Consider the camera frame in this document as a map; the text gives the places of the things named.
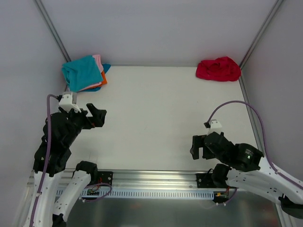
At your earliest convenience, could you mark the folded pink t shirt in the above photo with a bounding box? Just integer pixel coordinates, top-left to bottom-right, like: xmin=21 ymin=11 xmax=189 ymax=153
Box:
xmin=82 ymin=53 xmax=105 ymax=92

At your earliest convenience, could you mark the white slotted cable duct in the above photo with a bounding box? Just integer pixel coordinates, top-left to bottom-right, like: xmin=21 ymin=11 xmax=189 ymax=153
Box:
xmin=56 ymin=188 xmax=215 ymax=200

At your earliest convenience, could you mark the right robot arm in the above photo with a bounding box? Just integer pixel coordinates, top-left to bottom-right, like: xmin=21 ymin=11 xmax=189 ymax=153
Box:
xmin=190 ymin=132 xmax=303 ymax=219

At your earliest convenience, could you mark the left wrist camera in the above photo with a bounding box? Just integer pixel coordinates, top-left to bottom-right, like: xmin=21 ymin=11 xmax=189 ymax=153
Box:
xmin=59 ymin=91 xmax=81 ymax=113

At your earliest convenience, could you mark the crumpled red t shirt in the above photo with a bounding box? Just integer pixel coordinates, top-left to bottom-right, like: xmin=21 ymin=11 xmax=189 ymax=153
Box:
xmin=196 ymin=56 xmax=241 ymax=82

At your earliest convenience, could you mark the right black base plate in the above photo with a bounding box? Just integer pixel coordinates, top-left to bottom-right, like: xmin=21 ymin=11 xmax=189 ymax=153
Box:
xmin=196 ymin=173 xmax=228 ymax=188

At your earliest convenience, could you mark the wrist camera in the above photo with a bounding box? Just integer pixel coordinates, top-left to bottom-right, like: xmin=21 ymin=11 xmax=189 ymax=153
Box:
xmin=59 ymin=91 xmax=81 ymax=113
xmin=204 ymin=119 xmax=222 ymax=135

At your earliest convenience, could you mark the aluminium mounting rail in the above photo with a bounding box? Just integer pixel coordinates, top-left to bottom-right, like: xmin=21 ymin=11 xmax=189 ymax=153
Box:
xmin=93 ymin=169 xmax=213 ymax=190

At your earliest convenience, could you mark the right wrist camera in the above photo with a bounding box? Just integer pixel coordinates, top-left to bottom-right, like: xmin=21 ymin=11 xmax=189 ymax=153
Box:
xmin=204 ymin=119 xmax=222 ymax=135

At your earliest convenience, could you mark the folded teal t shirt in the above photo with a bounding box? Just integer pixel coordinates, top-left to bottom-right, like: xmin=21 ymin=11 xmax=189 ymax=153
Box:
xmin=80 ymin=64 xmax=111 ymax=92

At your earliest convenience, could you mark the aluminium frame post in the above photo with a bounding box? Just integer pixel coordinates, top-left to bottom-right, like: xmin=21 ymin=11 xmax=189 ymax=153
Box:
xmin=239 ymin=0 xmax=285 ymax=67
xmin=33 ymin=0 xmax=71 ymax=62

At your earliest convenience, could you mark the left aluminium frame post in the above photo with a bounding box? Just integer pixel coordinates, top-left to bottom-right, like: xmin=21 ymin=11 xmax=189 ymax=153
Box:
xmin=33 ymin=0 xmax=71 ymax=62

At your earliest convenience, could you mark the folded orange t shirt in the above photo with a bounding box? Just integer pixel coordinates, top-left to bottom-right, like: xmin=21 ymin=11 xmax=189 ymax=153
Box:
xmin=84 ymin=70 xmax=107 ymax=92

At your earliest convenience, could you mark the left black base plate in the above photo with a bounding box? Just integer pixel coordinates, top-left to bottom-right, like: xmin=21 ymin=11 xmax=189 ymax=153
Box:
xmin=97 ymin=171 xmax=113 ymax=185

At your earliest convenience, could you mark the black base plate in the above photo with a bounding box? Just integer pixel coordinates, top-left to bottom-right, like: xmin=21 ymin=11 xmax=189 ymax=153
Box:
xmin=196 ymin=173 xmax=228 ymax=188
xmin=97 ymin=171 xmax=113 ymax=185

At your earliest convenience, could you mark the teal t shirt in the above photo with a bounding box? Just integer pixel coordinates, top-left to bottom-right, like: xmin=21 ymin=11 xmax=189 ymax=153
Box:
xmin=62 ymin=55 xmax=103 ymax=92
xmin=80 ymin=64 xmax=111 ymax=92

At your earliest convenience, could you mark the right aluminium frame post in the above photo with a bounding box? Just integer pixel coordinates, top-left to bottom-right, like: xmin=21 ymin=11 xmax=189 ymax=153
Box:
xmin=239 ymin=0 xmax=285 ymax=67

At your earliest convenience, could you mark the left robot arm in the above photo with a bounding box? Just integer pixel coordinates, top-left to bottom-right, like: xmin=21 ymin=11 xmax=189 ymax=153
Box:
xmin=23 ymin=103 xmax=107 ymax=227

